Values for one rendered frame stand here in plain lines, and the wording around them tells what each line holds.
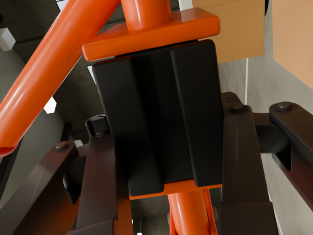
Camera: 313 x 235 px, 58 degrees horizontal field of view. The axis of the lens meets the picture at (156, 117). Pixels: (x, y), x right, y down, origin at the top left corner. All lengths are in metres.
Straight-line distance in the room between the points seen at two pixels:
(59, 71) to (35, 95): 0.02
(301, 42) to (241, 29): 1.27
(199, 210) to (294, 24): 0.22
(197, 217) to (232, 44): 1.45
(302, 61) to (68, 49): 0.23
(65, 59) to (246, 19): 1.44
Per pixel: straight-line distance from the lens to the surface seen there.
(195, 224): 0.18
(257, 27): 1.60
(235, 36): 1.59
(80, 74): 11.21
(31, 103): 0.18
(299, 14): 0.31
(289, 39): 0.34
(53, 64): 0.17
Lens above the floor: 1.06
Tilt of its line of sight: 7 degrees up
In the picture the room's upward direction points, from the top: 100 degrees counter-clockwise
